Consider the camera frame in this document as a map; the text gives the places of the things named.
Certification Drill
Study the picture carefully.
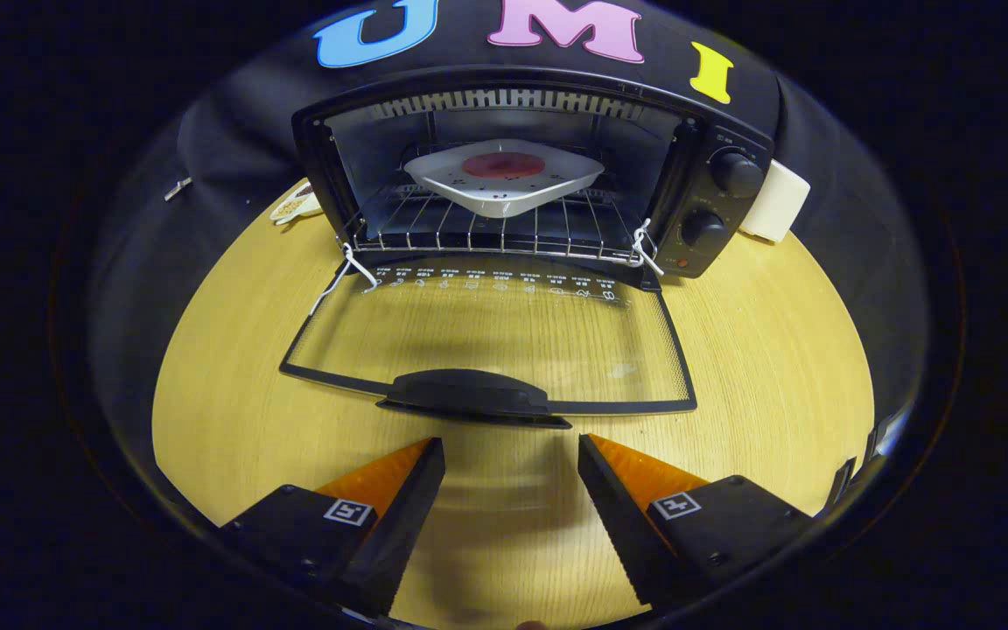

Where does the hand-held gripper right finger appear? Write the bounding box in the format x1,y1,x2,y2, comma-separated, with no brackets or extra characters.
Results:
578,433,816,613

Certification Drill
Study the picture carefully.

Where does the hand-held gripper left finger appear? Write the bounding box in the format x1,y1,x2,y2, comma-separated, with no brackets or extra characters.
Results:
220,437,446,618

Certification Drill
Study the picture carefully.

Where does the white square plate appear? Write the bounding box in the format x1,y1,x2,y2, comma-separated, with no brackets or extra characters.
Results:
403,138,606,219

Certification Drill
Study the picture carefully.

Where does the pink round ham slice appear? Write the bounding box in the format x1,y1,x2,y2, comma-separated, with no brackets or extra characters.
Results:
461,151,547,179

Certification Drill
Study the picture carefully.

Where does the black toaster oven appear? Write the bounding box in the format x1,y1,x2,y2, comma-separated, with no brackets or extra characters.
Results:
279,66,776,430

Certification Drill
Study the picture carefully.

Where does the white bread toaster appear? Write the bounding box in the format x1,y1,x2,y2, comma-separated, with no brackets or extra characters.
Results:
738,159,812,244

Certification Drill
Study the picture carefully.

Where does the black table clamp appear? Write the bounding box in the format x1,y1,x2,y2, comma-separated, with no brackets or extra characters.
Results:
823,455,857,510

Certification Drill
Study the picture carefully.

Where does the small white snack dish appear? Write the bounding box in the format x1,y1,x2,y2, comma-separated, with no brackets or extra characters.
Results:
269,178,324,226

